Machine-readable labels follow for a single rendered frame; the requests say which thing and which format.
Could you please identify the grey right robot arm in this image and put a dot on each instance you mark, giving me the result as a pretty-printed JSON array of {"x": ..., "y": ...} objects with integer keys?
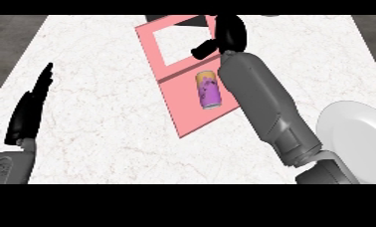
[{"x": 267, "y": 105}]

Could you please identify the white plate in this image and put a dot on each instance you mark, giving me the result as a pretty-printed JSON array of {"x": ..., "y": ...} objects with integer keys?
[{"x": 350, "y": 134}]

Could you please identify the pink cardboard box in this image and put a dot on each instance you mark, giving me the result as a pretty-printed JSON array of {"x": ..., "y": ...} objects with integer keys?
[{"x": 183, "y": 103}]

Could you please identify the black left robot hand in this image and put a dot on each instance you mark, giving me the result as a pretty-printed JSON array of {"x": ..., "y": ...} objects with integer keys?
[{"x": 26, "y": 114}]

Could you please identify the purple and yellow can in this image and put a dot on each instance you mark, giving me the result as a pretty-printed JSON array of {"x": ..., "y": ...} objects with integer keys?
[{"x": 208, "y": 91}]

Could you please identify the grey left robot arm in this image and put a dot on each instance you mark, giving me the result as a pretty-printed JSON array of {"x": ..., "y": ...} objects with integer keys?
[{"x": 15, "y": 164}]

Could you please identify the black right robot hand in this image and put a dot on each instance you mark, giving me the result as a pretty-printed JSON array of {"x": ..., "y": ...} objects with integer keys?
[{"x": 231, "y": 33}]

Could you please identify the dark grey flat panel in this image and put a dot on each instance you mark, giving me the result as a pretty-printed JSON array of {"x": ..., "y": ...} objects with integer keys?
[{"x": 195, "y": 22}]

